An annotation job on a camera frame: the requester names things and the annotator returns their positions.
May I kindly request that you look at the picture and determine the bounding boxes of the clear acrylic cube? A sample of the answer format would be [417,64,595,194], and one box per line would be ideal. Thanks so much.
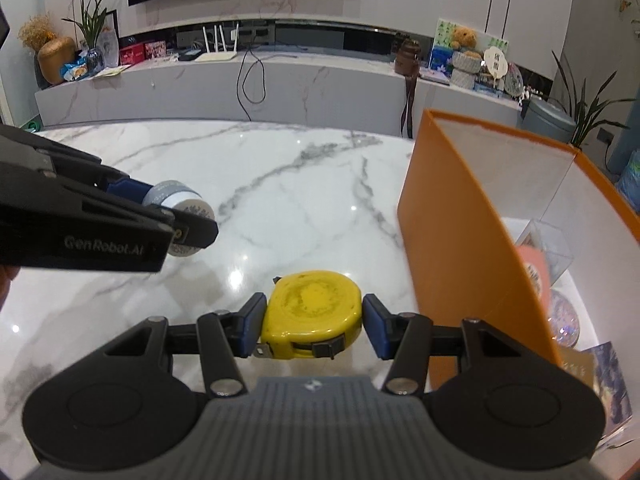
[515,219,574,285]

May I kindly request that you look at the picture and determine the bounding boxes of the glitter round compact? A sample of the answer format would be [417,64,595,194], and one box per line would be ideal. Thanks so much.
[547,289,580,348]

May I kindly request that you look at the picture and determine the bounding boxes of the orange storage box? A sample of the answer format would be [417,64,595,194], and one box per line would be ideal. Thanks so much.
[396,107,640,480]

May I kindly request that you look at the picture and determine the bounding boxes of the grey pedal trash bin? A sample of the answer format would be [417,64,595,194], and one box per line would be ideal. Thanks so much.
[520,98,576,143]

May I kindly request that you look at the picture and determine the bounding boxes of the brown leather bag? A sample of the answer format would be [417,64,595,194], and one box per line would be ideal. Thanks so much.
[394,38,421,139]

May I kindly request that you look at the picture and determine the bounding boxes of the tall green plant right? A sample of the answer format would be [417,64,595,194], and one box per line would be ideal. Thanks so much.
[552,52,636,150]

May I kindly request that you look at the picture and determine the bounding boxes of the blue water jug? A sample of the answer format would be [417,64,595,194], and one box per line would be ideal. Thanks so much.
[616,148,640,204]

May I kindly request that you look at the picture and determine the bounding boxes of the golden vase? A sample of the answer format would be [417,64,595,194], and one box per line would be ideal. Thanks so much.
[37,37,76,86]

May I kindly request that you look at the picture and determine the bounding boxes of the round paper fan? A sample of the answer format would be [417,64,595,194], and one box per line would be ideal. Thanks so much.
[484,46,509,87]

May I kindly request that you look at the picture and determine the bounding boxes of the blue white tape roll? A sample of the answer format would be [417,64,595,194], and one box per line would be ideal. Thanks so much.
[142,180,219,257]

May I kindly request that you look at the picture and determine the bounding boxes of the potted green plant left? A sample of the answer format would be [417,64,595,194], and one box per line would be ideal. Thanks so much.
[64,0,107,76]

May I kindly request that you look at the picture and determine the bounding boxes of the brown cardboard box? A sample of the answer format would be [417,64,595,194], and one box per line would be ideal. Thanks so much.
[558,346,596,388]

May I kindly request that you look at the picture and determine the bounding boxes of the grey woven pots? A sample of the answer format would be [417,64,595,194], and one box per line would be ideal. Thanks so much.
[450,51,482,90]

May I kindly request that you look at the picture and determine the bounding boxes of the teddy bear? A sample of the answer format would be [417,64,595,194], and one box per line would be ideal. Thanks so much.
[450,26,480,56]

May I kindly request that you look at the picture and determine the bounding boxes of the white wifi router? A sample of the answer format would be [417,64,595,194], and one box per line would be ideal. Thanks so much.
[195,23,240,63]

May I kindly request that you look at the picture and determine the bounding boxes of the black power cable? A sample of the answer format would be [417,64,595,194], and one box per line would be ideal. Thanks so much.
[235,46,266,123]

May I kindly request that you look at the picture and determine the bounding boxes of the pink pump bottle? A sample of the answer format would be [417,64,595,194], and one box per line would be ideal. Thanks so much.
[515,245,551,320]

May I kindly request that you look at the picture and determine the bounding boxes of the red gift box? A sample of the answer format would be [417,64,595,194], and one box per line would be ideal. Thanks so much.
[119,44,145,65]

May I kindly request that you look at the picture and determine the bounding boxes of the yellow tape measure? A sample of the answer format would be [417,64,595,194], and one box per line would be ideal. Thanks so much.
[254,270,362,360]

